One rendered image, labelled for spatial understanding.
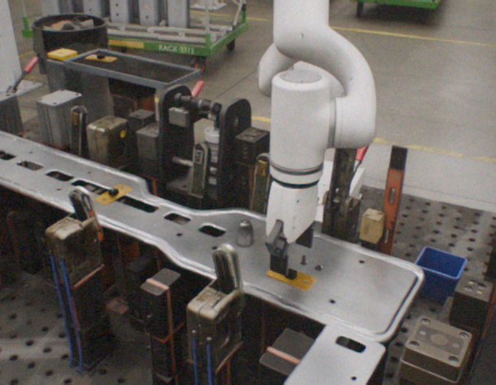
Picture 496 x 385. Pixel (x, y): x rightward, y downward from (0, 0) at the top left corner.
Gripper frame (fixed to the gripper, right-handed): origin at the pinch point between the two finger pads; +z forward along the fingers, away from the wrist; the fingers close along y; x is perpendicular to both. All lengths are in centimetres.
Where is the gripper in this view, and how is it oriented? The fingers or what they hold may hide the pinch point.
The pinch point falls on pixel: (291, 253)
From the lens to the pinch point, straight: 100.0
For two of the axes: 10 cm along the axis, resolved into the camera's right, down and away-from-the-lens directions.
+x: 8.5, 2.6, -4.6
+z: 0.0, 8.7, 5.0
